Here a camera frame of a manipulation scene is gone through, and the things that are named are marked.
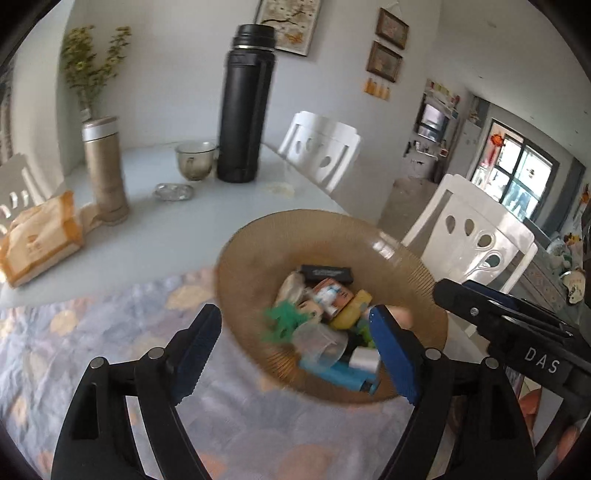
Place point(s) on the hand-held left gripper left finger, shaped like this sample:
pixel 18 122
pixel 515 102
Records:
pixel 196 350

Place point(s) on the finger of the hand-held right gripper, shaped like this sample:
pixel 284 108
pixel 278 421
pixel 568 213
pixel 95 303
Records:
pixel 503 297
pixel 461 300

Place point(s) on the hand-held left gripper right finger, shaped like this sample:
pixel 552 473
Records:
pixel 397 355

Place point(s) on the white charger plug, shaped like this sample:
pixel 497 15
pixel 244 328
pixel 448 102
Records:
pixel 364 359

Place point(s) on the light green dinosaur toy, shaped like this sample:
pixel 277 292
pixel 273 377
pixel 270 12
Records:
pixel 365 334

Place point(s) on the blue lighter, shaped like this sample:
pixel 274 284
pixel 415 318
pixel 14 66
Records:
pixel 341 376

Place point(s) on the yellow translucent toy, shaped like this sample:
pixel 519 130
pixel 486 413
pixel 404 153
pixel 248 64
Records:
pixel 351 311

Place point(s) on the clear plastic cup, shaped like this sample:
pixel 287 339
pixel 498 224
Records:
pixel 321 344

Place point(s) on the teal translucent dinosaur toy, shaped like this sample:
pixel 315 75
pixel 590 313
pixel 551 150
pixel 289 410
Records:
pixel 281 323

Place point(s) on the black rectangular box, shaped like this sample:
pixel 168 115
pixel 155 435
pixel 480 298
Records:
pixel 325 273

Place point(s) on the brown ribbed glass bowl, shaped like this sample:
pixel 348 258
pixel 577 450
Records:
pixel 258 258

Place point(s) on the clear correction tape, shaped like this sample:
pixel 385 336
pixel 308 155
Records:
pixel 291 287

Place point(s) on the white plastic chair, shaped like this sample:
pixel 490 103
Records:
pixel 318 138
pixel 18 184
pixel 461 217

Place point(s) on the leaf-print tablecloth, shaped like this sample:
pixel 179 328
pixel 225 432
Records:
pixel 115 323

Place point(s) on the dark framed window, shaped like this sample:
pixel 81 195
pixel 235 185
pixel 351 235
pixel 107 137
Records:
pixel 521 180

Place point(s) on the cluttered kitchen shelf unit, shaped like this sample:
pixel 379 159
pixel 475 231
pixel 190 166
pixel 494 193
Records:
pixel 431 124

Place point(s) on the smoky glass cup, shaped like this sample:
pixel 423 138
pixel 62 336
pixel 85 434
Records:
pixel 196 161

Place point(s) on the orange tissue pack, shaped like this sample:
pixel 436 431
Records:
pixel 37 240

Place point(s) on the gold thermos flask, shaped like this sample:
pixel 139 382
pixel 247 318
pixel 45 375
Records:
pixel 106 175

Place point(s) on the orange hanging ornaments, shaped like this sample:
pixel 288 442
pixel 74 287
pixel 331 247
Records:
pixel 377 88

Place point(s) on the tall black thermos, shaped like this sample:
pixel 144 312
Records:
pixel 244 106

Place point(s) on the small dark framed picture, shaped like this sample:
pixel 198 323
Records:
pixel 384 61
pixel 392 27

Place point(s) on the clear glass vase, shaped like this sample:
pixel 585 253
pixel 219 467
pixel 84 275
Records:
pixel 87 113

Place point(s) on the yellow flower stems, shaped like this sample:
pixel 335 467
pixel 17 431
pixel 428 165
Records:
pixel 92 64

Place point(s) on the large framed wall picture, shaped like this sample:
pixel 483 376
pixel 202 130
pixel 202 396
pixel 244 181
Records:
pixel 288 23

